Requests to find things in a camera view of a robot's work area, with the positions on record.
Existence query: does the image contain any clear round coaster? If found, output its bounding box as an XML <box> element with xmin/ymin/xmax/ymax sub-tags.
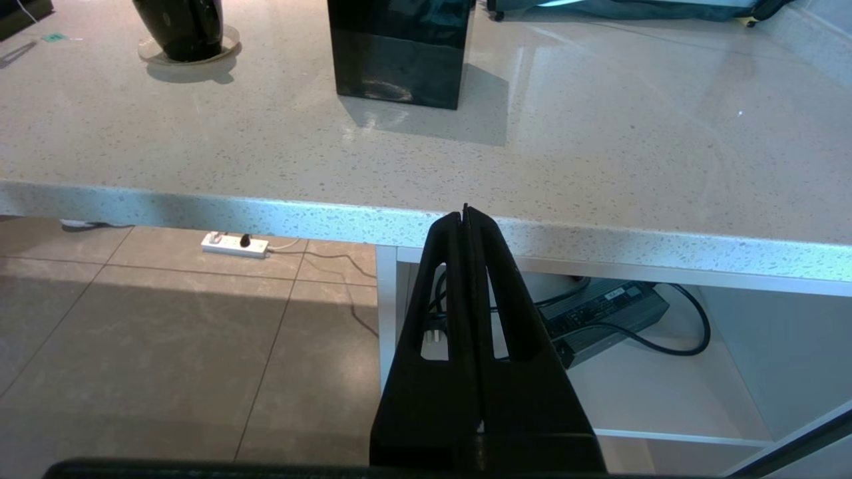
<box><xmin>138</xmin><ymin>25</ymin><xmax>242</xmax><ymax>66</ymax></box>

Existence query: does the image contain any white power strip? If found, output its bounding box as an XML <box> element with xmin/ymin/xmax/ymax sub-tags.
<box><xmin>201</xmin><ymin>231</ymin><xmax>270</xmax><ymax>259</ymax></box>

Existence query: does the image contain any grey power adapter brick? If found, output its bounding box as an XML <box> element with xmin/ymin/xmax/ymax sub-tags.
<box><xmin>536</xmin><ymin>278</ymin><xmax>670</xmax><ymax>369</ymax></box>

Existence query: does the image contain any black tissue box white lid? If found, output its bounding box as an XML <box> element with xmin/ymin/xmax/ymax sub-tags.
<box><xmin>327</xmin><ymin>0</ymin><xmax>477</xmax><ymax>110</ymax></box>

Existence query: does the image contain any white floor cord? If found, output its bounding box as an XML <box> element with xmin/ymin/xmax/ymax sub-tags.
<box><xmin>60</xmin><ymin>220</ymin><xmax>134</xmax><ymax>233</ymax></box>

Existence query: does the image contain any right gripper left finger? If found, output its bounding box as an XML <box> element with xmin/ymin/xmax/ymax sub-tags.
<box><xmin>369</xmin><ymin>212</ymin><xmax>482</xmax><ymax>468</ymax></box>

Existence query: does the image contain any black ceramic mug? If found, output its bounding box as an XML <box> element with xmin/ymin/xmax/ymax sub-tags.
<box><xmin>132</xmin><ymin>0</ymin><xmax>224</xmax><ymax>62</ymax></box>

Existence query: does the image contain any black looped power cable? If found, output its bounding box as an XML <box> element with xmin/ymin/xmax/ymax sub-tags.
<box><xmin>426</xmin><ymin>266</ymin><xmax>712</xmax><ymax>357</ymax></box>

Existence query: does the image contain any white counter cabinet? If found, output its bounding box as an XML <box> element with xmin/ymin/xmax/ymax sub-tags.
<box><xmin>376</xmin><ymin>245</ymin><xmax>852</xmax><ymax>479</ymax></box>

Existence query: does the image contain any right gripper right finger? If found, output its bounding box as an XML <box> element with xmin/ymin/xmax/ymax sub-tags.
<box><xmin>465</xmin><ymin>205</ymin><xmax>608</xmax><ymax>474</ymax></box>

